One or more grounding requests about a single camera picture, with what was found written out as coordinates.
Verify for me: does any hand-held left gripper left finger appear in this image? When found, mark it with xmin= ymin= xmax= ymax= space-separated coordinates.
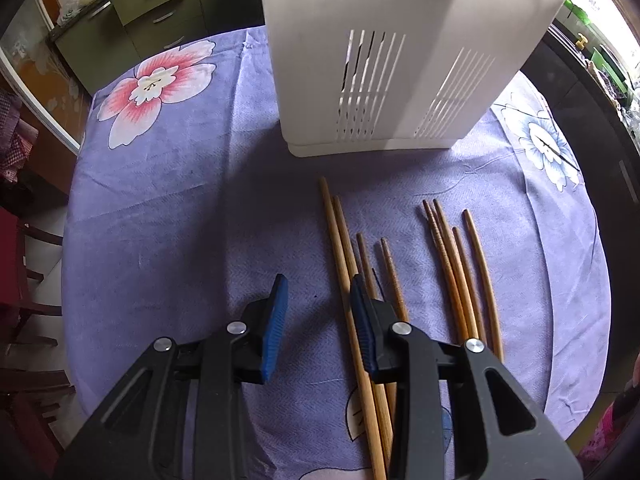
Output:
xmin=52 ymin=274 xmax=290 ymax=480

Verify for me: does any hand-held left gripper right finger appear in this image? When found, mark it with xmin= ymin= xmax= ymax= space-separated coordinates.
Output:
xmin=349 ymin=274 xmax=583 ymax=480

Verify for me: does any light bamboo chopstick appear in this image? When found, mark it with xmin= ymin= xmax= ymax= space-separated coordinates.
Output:
xmin=319 ymin=176 xmax=388 ymax=480
xmin=332 ymin=195 xmax=398 ymax=463

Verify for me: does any brown wooden chopstick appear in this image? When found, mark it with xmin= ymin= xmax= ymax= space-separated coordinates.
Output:
xmin=421 ymin=199 xmax=471 ymax=346
xmin=451 ymin=226 xmax=488 ymax=345
xmin=380 ymin=236 xmax=411 ymax=325
xmin=432 ymin=198 xmax=478 ymax=345
xmin=356 ymin=232 xmax=386 ymax=303
xmin=462 ymin=209 xmax=503 ymax=363

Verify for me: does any white slotted utensil holder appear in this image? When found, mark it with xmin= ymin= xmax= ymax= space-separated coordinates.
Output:
xmin=255 ymin=0 xmax=571 ymax=158

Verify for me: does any person's right forearm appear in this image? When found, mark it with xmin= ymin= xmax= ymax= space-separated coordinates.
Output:
xmin=575 ymin=395 xmax=640 ymax=466

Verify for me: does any purple floral tablecloth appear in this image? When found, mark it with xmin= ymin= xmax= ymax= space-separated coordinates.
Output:
xmin=60 ymin=25 xmax=613 ymax=480

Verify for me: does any dark wooden chair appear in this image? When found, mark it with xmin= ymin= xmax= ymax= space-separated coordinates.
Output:
xmin=0 ymin=355 xmax=76 ymax=476

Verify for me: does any red covered chair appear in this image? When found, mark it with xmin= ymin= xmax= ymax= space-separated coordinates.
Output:
xmin=0 ymin=207 xmax=63 ymax=346

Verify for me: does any black base cabinet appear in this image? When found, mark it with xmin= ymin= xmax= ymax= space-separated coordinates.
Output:
xmin=520 ymin=35 xmax=640 ymax=396

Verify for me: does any checkered apron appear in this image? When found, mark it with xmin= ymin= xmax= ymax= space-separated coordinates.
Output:
xmin=0 ymin=87 xmax=40 ymax=183

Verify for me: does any green base cabinet with drawers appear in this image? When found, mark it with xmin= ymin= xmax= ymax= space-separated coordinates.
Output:
xmin=52 ymin=0 xmax=266 ymax=96

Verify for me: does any sliding glass door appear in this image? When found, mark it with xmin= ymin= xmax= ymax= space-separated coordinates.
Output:
xmin=0 ymin=0 xmax=83 ymax=156

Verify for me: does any green plastic container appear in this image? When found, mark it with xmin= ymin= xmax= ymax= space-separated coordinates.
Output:
xmin=590 ymin=45 xmax=630 ymax=96

